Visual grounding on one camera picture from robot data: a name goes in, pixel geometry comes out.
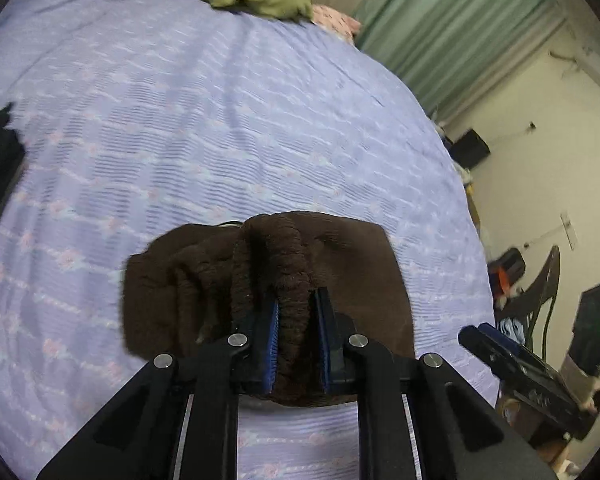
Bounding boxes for black and orange bag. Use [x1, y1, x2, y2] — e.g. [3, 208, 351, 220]
[487, 249, 526, 302]

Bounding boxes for pink printed cloth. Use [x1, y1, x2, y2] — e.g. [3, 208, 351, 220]
[311, 4, 362, 43]

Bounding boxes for brown fleece pants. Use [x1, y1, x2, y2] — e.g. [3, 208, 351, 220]
[121, 211, 415, 407]

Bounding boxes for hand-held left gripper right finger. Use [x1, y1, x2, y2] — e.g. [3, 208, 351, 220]
[314, 287, 558, 480]

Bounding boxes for green curtain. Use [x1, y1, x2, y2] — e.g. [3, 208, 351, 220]
[352, 0, 566, 121]

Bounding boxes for light blue cloth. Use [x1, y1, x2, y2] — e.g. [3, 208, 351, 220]
[497, 317, 528, 350]

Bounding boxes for purple striped bed sheet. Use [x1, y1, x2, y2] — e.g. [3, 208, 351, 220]
[0, 0, 501, 480]

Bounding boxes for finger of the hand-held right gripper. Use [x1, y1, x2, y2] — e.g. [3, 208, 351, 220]
[458, 328, 597, 442]
[477, 323, 581, 401]

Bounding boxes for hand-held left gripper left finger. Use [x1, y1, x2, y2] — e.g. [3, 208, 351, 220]
[36, 300, 281, 480]

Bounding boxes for white wall power strip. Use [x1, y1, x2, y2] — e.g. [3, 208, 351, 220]
[560, 212, 578, 251]

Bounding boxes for black floor appliance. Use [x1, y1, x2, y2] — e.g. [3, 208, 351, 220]
[452, 129, 491, 166]

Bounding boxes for black chair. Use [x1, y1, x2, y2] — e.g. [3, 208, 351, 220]
[495, 245, 563, 351]

